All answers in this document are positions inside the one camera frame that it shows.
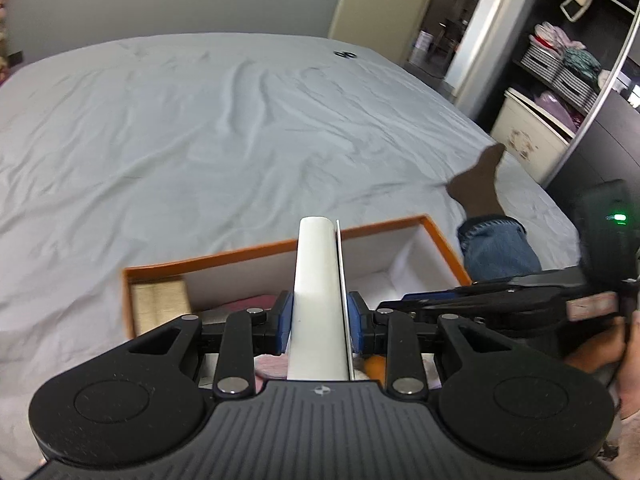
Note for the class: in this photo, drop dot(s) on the pink cloth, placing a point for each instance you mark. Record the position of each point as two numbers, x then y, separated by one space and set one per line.
627 440

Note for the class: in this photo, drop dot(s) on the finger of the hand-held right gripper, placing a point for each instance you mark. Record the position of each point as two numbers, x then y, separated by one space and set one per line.
480 317
475 290

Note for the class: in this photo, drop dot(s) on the orange cardboard box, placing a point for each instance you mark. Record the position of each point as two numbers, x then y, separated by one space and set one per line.
225 265

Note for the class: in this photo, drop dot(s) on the pink white folded clothes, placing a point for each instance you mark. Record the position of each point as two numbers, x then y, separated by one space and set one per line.
555 37

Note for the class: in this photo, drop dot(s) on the white floral storage bin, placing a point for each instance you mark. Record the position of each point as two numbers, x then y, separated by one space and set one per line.
530 145

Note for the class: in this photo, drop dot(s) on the white door frame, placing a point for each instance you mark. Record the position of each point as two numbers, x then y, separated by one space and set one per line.
487 35

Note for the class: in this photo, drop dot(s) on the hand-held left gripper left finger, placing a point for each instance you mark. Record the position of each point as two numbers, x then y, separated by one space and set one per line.
283 322

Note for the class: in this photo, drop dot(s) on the white book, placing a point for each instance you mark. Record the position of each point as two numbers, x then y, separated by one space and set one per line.
317 300

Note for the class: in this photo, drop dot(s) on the person's right jeans leg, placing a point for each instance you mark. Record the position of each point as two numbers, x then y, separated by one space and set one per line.
495 250

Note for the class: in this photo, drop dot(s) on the striped fabric basket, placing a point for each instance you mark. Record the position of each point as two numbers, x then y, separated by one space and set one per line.
575 90
542 62

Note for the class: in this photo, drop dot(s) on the pink item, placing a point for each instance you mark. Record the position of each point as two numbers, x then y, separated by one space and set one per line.
240 306

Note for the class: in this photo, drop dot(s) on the sliding wardrobe door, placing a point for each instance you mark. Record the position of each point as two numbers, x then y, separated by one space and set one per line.
600 150

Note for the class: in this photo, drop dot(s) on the orange brown plush toy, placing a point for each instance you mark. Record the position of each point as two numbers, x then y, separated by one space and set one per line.
375 366

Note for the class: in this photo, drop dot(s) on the cream door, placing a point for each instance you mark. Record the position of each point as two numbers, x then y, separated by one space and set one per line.
380 0

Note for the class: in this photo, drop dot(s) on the white hallway bin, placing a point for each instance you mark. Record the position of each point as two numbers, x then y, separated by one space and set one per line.
421 47

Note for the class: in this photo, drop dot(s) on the purple clothes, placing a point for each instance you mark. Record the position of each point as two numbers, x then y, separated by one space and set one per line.
555 107

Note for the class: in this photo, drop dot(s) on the beige woven box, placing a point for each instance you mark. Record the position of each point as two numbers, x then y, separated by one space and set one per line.
160 305

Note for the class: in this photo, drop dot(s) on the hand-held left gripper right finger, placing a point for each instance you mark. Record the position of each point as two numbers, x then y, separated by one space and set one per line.
357 322

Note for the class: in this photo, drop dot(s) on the teal folded clothes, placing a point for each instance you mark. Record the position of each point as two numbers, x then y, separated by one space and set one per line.
582 65

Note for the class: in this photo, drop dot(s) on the pink striped plush toy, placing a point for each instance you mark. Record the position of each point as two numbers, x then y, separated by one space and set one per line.
272 367

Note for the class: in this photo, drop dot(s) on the person's right hand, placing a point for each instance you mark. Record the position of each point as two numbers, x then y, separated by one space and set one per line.
595 350

